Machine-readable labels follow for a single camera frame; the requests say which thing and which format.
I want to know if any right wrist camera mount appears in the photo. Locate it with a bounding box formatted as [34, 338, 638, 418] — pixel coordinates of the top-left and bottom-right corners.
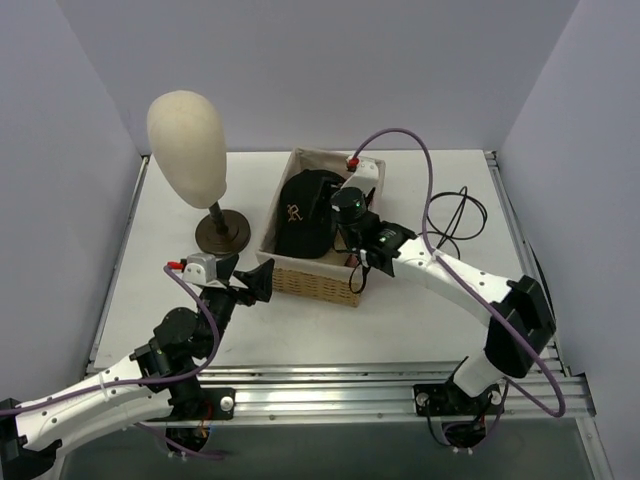
[342, 156, 380, 195]

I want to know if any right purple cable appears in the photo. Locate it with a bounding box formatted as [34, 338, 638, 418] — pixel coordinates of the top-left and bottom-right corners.
[353, 128, 569, 451]

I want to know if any dark round mannequin stand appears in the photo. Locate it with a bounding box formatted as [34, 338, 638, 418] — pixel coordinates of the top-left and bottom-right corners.
[195, 202, 251, 258]

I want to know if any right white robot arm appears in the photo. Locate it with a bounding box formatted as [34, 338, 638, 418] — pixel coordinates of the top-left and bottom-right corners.
[331, 187, 556, 413]

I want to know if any wicker basket with liner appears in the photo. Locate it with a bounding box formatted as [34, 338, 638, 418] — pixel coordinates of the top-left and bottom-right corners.
[256, 148, 363, 307]

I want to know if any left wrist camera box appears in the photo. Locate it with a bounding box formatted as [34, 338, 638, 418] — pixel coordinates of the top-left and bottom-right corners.
[166, 252, 218, 286]

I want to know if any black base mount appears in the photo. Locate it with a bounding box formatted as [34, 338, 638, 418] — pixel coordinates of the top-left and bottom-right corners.
[412, 379, 506, 449]
[164, 387, 236, 452]

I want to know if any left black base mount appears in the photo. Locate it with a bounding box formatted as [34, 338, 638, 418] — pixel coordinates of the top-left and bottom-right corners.
[164, 387, 236, 452]

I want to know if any black cap with R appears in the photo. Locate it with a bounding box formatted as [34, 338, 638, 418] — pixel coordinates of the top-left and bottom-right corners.
[274, 169, 344, 259]

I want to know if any aluminium rail frame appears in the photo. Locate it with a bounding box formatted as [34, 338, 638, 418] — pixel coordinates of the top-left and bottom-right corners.
[85, 150, 613, 479]

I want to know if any cream mannequin head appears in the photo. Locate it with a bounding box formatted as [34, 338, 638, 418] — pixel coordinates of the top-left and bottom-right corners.
[147, 90, 227, 209]

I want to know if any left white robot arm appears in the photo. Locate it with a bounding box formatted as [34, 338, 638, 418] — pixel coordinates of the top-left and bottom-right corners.
[1, 254, 275, 479]

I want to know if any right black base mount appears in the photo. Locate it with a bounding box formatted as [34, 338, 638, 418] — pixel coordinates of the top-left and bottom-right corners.
[412, 379, 506, 449]

